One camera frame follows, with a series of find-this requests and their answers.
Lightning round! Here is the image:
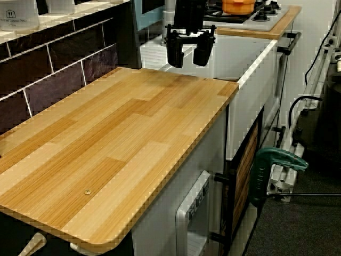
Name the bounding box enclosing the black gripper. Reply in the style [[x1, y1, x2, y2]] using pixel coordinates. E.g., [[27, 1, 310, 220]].
[[165, 0, 216, 69]]

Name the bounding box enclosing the white toy sink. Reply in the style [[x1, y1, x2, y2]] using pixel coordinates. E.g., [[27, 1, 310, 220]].
[[139, 34, 279, 162]]

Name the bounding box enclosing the orange toy pot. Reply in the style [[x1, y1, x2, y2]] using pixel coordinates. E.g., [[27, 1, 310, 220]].
[[221, 0, 257, 15]]

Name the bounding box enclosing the white toy stove top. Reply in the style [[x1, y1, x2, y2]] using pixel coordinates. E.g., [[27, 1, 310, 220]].
[[202, 0, 290, 31]]

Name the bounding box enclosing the wooden stove counter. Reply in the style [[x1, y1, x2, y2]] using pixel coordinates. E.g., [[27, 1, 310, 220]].
[[215, 5, 302, 41]]

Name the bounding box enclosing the metal towel bar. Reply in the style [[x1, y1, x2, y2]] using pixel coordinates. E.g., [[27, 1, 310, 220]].
[[273, 31, 303, 149]]

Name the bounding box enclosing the white kitchen cabinet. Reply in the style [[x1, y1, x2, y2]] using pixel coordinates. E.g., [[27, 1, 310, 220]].
[[130, 103, 232, 256]]

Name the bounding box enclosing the wooden kitchen countertop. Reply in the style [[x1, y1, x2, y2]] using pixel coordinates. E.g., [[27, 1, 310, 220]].
[[0, 66, 240, 247]]

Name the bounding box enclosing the cream tiled shelf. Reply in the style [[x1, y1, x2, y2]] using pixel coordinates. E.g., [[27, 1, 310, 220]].
[[0, 0, 134, 42]]

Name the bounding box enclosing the dark tiled backsplash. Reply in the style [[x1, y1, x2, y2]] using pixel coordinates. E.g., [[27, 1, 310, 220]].
[[0, 17, 120, 135]]

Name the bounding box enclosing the wooden slat cabinet door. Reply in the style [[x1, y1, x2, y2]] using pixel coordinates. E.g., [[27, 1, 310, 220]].
[[230, 121, 259, 235]]

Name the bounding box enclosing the small white storage jar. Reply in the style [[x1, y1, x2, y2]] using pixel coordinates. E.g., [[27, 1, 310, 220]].
[[45, 0, 77, 13]]

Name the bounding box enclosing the white labelled storage jar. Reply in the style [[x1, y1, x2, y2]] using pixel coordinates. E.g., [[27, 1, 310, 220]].
[[0, 0, 41, 31]]

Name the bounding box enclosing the black upright shelf post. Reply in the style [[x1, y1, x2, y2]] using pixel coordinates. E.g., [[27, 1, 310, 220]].
[[117, 0, 143, 70]]

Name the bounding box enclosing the black cable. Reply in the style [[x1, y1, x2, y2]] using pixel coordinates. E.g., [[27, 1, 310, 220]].
[[289, 95, 323, 148], [304, 0, 341, 86]]

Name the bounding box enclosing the aluminium frame rail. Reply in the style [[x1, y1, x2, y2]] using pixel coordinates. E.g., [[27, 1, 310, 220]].
[[265, 34, 332, 204]]

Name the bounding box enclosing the black door handle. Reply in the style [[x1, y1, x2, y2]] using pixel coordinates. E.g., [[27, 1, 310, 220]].
[[214, 172, 236, 185], [209, 231, 228, 242]]

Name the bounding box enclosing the white cabinet handle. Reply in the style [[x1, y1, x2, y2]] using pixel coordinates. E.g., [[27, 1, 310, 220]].
[[18, 231, 48, 256]]

